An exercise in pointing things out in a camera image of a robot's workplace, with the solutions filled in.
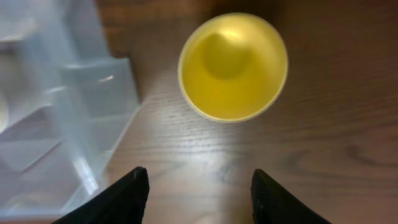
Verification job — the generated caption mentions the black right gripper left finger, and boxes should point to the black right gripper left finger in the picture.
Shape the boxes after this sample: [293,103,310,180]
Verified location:
[53,167,150,224]

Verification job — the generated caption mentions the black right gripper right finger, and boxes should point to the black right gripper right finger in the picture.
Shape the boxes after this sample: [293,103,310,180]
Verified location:
[251,169,330,224]

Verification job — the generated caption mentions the yellow plastic cup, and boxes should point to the yellow plastic cup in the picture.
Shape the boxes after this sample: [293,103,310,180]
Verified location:
[178,13,289,123]

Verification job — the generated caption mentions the clear plastic storage bin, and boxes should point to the clear plastic storage bin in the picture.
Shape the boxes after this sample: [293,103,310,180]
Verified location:
[1,0,139,220]

